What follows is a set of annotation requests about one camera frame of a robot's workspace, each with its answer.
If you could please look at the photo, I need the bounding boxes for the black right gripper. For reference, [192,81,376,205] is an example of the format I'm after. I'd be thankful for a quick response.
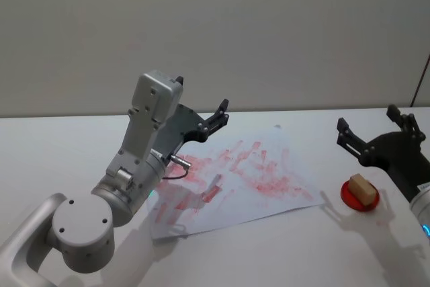
[335,104,430,204]

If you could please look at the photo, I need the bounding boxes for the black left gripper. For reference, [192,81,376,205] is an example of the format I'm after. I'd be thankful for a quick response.
[153,75,230,158]

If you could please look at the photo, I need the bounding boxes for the beige rectangular block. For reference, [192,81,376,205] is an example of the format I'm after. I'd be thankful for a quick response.
[347,173,378,207]

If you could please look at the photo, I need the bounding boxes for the round red dish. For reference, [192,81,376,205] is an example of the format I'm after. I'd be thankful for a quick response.
[340,179,381,212]

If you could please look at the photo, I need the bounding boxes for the white paper sheet red smears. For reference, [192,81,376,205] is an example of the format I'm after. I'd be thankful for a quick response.
[146,124,325,239]

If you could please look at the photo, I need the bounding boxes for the thin dark cable silver plug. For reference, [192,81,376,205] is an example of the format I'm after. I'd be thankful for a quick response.
[150,148,193,181]

